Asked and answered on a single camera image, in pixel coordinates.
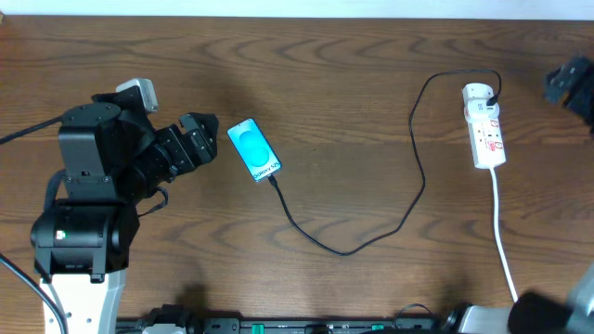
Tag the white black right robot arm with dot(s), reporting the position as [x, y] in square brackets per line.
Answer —
[531, 312]

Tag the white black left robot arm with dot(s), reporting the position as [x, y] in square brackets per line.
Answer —
[113, 158]

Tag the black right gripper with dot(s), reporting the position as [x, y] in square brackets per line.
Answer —
[571, 74]

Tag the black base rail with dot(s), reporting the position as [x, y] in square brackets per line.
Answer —
[178, 319]

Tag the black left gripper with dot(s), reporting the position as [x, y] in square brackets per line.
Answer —
[184, 146]

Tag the white power strip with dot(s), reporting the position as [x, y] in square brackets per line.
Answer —
[487, 146]

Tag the silver Galaxy smartphone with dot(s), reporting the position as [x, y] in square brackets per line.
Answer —
[252, 146]

